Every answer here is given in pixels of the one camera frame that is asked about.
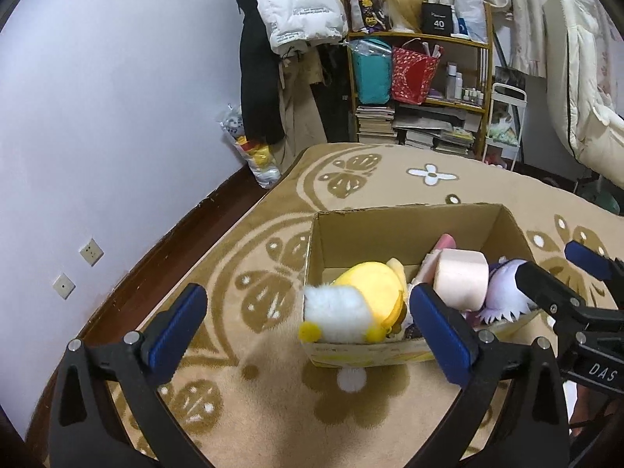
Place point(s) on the tall stack of books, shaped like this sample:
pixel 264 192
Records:
pixel 374 124

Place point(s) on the purple and white plush toy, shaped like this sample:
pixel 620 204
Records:
pixel 504 287

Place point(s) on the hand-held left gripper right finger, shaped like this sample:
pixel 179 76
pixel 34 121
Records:
pixel 438 336

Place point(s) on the red patterned bag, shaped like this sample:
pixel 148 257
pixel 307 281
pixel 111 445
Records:
pixel 414 75

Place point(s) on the black box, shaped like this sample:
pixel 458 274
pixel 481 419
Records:
pixel 438 19

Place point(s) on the wide pile of books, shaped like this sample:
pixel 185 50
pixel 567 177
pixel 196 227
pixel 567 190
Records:
pixel 434 134

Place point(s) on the beige patterned rug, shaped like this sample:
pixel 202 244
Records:
pixel 253 399

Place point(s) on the white puffer jacket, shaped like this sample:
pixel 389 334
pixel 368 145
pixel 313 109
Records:
pixel 297 5

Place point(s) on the white metal cart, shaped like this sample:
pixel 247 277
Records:
pixel 507 126

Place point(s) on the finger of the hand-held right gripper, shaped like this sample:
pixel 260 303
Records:
pixel 587 258
pixel 548 292

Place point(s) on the teal bag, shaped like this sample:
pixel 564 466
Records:
pixel 371 75

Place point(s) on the white plush duck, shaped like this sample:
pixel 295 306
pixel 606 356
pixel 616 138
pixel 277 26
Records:
pixel 339 314

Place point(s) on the white bottles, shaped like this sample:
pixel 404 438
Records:
pixel 453 83

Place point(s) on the purple printed packages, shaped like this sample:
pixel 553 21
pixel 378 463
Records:
pixel 365 2

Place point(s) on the pink plush bunny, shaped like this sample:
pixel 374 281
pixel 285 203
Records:
pixel 444 244

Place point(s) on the white mattress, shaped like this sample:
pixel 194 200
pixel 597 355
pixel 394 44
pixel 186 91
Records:
pixel 580 83

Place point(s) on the beige hanging garment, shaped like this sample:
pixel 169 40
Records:
pixel 302 107

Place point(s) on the pink roll plush pillow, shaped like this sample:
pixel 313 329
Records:
pixel 460 278

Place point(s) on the yellow plush toy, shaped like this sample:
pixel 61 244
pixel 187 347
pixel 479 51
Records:
pixel 375 285

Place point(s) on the wooden shelf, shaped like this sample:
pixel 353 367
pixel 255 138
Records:
pixel 487 68

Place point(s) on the black hanging coat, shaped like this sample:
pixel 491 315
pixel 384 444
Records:
pixel 258 83

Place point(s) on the printed cardboard box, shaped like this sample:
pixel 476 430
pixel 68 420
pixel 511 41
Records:
pixel 404 234

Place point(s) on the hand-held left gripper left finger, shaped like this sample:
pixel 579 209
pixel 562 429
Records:
pixel 178 331

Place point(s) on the clear plastic bag of toys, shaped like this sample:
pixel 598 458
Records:
pixel 253 156

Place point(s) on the white plastic bag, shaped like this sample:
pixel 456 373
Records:
pixel 469 9

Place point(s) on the blonde wig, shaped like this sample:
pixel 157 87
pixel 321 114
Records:
pixel 404 7

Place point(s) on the white wall socket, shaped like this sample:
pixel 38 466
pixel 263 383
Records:
pixel 91 252
pixel 64 286

